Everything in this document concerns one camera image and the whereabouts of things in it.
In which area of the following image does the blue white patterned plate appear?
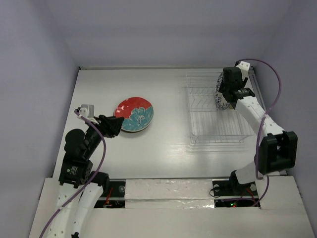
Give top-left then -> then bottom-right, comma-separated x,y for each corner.
214,72 -> 230,111

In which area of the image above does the light green plate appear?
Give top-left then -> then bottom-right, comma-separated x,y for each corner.
121,125 -> 148,133

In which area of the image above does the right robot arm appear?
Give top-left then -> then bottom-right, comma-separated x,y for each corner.
216,61 -> 298,194

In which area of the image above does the red and teal plate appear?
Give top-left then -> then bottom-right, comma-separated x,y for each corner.
114,97 -> 154,127

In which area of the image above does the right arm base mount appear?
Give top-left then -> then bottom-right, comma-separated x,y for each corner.
209,171 -> 260,208

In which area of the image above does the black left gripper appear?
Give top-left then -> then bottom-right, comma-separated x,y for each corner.
84,113 -> 124,157

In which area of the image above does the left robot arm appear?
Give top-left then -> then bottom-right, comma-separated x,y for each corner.
40,108 -> 124,238

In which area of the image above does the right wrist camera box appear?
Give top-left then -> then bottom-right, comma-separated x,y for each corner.
235,61 -> 251,80

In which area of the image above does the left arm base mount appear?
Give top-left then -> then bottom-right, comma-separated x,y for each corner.
94,179 -> 126,209

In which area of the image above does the white foam block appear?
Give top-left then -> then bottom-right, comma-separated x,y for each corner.
124,179 -> 214,209

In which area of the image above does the white wire dish rack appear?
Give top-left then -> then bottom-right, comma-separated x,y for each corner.
186,71 -> 254,144

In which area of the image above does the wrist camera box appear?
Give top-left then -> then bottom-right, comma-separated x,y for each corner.
74,104 -> 95,120
235,61 -> 251,80

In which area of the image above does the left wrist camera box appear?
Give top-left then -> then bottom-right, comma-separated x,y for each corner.
74,104 -> 95,120

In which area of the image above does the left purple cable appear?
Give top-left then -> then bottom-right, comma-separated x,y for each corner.
37,109 -> 107,238

